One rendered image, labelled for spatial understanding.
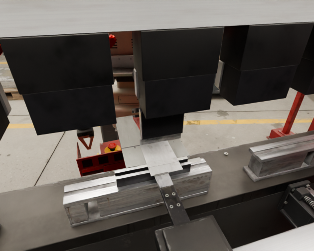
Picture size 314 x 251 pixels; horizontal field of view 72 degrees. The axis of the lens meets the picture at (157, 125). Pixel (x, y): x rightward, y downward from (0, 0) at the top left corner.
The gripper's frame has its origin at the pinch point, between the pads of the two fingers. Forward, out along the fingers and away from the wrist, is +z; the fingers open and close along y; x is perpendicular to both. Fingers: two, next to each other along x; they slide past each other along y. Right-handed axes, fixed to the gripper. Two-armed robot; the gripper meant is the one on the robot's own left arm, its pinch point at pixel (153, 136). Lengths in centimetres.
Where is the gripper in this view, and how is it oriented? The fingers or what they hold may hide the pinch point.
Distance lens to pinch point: 65.3
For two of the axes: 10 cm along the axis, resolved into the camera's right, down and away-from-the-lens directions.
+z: 1.2, 9.9, 0.8
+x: -2.5, -0.5, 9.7
